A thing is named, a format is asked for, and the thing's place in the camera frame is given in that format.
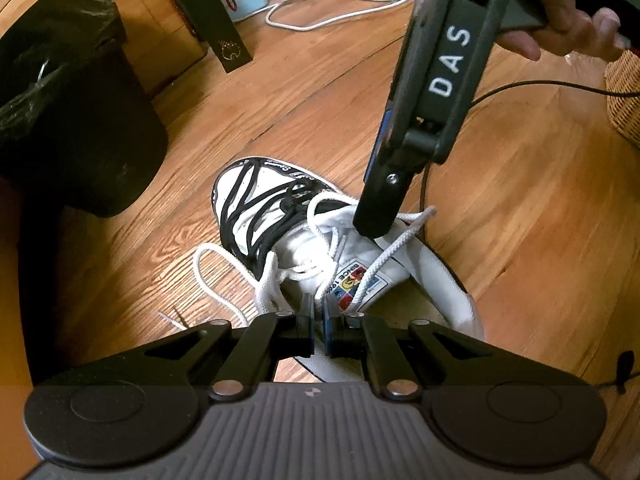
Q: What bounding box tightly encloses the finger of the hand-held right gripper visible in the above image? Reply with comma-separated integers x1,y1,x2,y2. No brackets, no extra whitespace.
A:
353,105,441,237

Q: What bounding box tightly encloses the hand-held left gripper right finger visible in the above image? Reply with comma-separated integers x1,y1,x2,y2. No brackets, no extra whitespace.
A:
324,305,511,402

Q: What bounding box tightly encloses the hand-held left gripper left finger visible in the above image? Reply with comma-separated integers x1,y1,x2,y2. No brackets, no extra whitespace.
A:
131,294,316,402

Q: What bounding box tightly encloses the white shoelace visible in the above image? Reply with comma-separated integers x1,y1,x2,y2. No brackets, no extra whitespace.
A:
159,206,437,333

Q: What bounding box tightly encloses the white and black sneaker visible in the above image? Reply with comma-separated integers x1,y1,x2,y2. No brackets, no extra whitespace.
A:
212,156,486,385

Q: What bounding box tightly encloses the person's right hand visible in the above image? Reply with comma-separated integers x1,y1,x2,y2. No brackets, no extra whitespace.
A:
500,0,626,59

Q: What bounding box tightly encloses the black shoelace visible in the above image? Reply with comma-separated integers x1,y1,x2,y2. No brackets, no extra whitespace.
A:
220,159,331,271

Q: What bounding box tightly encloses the tan wicker basket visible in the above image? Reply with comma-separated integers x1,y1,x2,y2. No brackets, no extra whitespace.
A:
604,52,640,148

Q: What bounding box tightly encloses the black paper bag gold emblem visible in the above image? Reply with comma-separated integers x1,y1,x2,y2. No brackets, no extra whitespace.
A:
152,0,251,74

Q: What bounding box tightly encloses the black trash bin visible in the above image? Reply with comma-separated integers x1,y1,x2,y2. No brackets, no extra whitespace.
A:
0,0,168,218

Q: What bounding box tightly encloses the wooden nightstand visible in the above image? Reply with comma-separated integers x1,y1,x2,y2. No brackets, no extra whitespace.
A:
107,0,211,97

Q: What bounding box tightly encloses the black bin liner bag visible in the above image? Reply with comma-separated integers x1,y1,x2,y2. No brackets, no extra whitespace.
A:
0,0,126,126

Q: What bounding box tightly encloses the thin black cable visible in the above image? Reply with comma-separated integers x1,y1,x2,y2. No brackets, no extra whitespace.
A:
419,79,626,261

